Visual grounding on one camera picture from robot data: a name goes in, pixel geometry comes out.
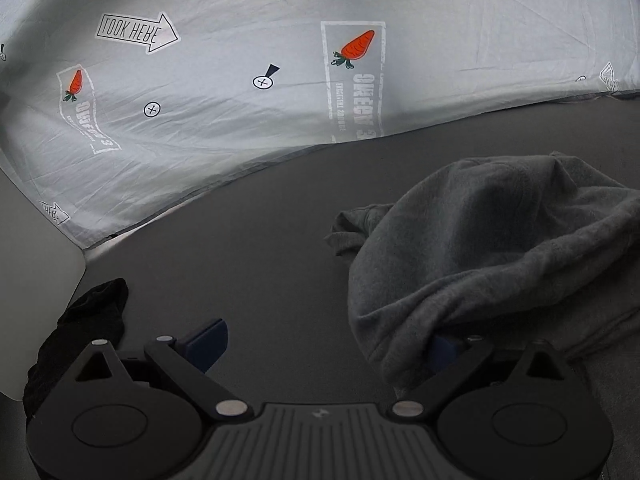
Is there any dark grey mat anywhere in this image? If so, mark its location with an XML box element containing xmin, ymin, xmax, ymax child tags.
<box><xmin>0</xmin><ymin>91</ymin><xmax>640</xmax><ymax>411</ymax></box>

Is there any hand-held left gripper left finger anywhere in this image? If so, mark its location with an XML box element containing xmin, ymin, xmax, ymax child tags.
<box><xmin>64</xmin><ymin>318</ymin><xmax>249</xmax><ymax>421</ymax></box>

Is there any grey zip hoodie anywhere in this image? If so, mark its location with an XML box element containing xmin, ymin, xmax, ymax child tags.
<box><xmin>324</xmin><ymin>151</ymin><xmax>640</xmax><ymax>480</ymax></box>

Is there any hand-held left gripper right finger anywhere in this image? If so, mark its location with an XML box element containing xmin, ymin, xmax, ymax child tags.
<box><xmin>392</xmin><ymin>335</ymin><xmax>577</xmax><ymax>419</ymax></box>

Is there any white printed bed sheet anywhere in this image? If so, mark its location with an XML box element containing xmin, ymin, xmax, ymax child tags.
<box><xmin>0</xmin><ymin>0</ymin><xmax>640</xmax><ymax>252</ymax></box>

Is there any black cloth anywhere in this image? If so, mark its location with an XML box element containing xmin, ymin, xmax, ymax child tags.
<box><xmin>22</xmin><ymin>277</ymin><xmax>130</xmax><ymax>418</ymax></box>

